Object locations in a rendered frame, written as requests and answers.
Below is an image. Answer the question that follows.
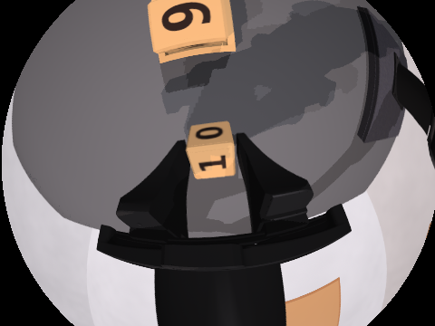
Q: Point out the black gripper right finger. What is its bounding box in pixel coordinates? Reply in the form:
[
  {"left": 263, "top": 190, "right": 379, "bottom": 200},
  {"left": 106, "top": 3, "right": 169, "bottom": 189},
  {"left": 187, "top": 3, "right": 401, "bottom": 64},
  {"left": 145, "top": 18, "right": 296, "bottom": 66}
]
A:
[{"left": 237, "top": 133, "right": 314, "bottom": 236}]

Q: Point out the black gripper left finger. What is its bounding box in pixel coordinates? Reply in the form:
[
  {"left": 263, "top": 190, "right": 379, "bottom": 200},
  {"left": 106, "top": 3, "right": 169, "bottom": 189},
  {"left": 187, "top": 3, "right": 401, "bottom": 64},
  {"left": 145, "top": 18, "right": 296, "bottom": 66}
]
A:
[{"left": 116, "top": 139, "right": 190, "bottom": 243}]

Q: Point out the tan rectangular tray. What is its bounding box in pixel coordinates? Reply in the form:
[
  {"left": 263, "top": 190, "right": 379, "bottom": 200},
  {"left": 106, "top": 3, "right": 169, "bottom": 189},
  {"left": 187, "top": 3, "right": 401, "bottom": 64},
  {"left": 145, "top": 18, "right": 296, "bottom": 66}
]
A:
[{"left": 159, "top": 0, "right": 236, "bottom": 63}]

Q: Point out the tan cube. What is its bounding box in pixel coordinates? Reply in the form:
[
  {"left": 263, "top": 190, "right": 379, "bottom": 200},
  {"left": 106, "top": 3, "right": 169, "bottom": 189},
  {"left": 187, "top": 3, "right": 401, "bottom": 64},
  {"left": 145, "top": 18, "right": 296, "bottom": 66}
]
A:
[
  {"left": 186, "top": 121, "right": 236, "bottom": 179},
  {"left": 148, "top": 0, "right": 228, "bottom": 53}
]

